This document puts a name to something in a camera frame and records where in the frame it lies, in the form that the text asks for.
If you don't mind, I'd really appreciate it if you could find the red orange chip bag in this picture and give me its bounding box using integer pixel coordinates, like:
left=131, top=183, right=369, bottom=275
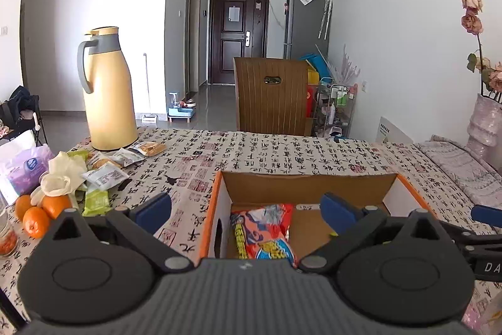
left=231, top=204, right=297, bottom=267

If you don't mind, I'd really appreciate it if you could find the small green snack packet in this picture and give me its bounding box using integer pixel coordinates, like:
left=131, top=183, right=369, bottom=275
left=83, top=189, right=111, bottom=217

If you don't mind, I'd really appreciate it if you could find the white barcode snack packet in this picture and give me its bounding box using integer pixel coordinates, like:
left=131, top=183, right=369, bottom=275
left=82, top=162, right=128, bottom=191

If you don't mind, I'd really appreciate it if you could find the folded pink grey cloth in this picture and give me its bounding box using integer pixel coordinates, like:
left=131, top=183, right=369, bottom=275
left=415, top=135, right=501, bottom=209

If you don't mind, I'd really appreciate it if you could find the red cardboard pumpkin box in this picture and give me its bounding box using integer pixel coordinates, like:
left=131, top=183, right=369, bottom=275
left=197, top=172, right=430, bottom=260

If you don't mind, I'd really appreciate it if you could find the cream artificial flower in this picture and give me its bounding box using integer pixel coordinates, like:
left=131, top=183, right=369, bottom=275
left=30, top=151, right=88, bottom=208

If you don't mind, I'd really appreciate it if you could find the rear orange mandarin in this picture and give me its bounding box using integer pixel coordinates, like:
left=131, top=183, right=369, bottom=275
left=42, top=195, right=72, bottom=219

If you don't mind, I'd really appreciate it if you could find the orange mandarin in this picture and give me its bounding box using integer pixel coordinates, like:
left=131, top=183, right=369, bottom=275
left=42, top=195, right=72, bottom=219
left=14, top=195, right=32, bottom=222
left=22, top=207, right=51, bottom=239

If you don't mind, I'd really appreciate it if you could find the front orange mandarin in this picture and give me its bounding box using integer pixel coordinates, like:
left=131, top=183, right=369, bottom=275
left=22, top=207, right=51, bottom=239

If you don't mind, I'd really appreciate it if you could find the pink textured flower vase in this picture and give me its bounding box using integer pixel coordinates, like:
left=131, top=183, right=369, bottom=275
left=466, top=95, right=501, bottom=159

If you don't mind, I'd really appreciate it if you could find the purple tissue pack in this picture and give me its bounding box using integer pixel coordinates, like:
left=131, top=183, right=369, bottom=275
left=1, top=130, right=54, bottom=205

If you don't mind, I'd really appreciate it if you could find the brown wooden chair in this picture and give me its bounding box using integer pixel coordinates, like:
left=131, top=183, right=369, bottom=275
left=234, top=58, right=308, bottom=136

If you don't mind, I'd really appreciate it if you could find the drinking glass with goji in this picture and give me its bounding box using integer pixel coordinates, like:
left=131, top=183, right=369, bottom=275
left=0, top=198, right=18, bottom=257

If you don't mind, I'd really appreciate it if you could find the yellow thermos jug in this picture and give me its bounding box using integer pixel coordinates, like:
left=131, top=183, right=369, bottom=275
left=77, top=26, right=138, bottom=151

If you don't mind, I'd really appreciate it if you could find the dried pink rose bouquet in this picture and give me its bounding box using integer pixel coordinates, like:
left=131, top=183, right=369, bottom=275
left=460, top=0, right=502, bottom=104

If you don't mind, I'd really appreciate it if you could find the grey refrigerator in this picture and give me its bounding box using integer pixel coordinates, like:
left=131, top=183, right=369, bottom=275
left=283, top=0, right=331, bottom=60

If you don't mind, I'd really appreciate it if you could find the dark brown entrance door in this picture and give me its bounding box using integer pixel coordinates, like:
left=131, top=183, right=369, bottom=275
left=208, top=0, right=270, bottom=85

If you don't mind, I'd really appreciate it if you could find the metal wire storage cart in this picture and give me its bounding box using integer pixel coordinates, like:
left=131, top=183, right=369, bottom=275
left=312, top=77, right=357, bottom=138

